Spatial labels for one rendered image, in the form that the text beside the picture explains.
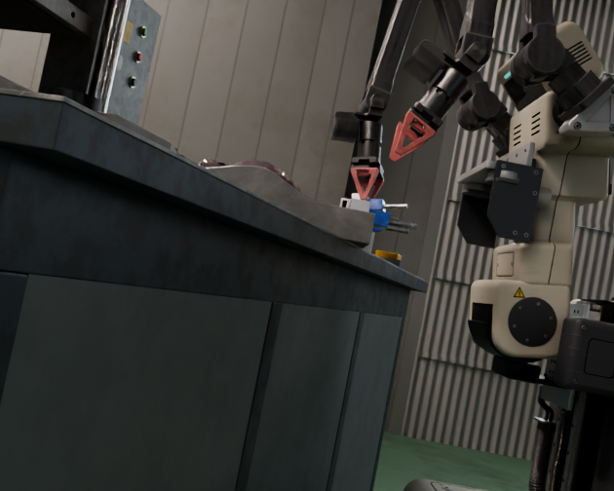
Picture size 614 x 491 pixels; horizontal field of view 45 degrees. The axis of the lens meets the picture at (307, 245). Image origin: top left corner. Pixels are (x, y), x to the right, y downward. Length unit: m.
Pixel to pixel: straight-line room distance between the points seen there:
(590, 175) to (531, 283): 0.28
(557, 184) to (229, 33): 3.00
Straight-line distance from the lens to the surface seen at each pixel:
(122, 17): 2.08
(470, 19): 1.53
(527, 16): 1.58
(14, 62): 4.58
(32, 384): 0.66
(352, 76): 4.15
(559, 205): 1.70
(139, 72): 2.41
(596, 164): 1.73
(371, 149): 1.80
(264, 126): 4.25
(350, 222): 1.29
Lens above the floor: 0.70
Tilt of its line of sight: 3 degrees up
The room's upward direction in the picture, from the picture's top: 11 degrees clockwise
